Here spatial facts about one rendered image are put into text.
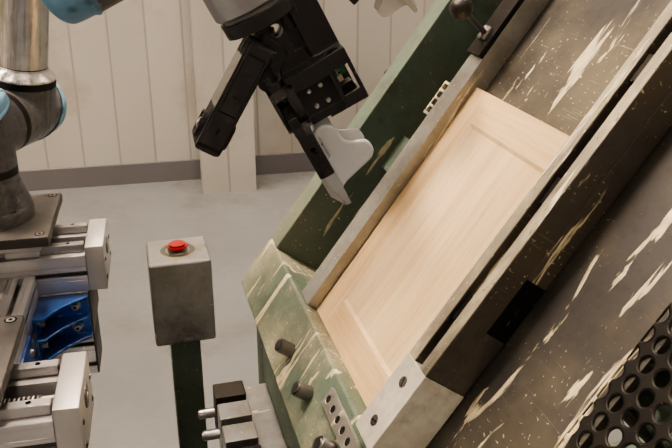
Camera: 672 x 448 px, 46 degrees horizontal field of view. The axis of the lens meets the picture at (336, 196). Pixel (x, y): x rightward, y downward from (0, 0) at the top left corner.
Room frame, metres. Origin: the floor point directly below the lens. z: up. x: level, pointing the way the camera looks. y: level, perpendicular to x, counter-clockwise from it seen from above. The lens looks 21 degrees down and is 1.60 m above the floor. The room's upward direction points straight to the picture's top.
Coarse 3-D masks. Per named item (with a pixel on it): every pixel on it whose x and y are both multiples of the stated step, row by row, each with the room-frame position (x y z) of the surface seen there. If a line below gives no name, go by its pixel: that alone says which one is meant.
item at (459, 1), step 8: (456, 0) 1.29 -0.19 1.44; (464, 0) 1.28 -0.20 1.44; (456, 8) 1.28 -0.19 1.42; (464, 8) 1.28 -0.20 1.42; (472, 8) 1.29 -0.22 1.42; (456, 16) 1.28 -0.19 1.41; (464, 16) 1.28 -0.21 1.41; (472, 16) 1.32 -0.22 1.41; (480, 24) 1.34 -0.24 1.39; (480, 32) 1.36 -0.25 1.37; (488, 32) 1.36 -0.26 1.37
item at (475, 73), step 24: (528, 0) 1.36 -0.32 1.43; (528, 24) 1.36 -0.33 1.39; (504, 48) 1.35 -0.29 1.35; (480, 72) 1.34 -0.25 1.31; (456, 96) 1.33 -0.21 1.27; (432, 120) 1.34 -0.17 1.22; (408, 144) 1.35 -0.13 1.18; (432, 144) 1.32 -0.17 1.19; (408, 168) 1.30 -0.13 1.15; (384, 192) 1.30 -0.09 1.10; (360, 216) 1.31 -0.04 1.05; (360, 240) 1.28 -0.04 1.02; (336, 264) 1.27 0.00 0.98; (312, 288) 1.28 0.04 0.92
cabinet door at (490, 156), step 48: (480, 96) 1.30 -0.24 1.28; (480, 144) 1.21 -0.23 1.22; (528, 144) 1.10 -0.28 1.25; (432, 192) 1.22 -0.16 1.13; (480, 192) 1.12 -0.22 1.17; (384, 240) 1.24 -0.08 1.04; (432, 240) 1.13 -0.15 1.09; (480, 240) 1.04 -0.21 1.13; (336, 288) 1.25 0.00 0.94; (384, 288) 1.14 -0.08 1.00; (432, 288) 1.05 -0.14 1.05; (336, 336) 1.15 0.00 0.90; (384, 336) 1.06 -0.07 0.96
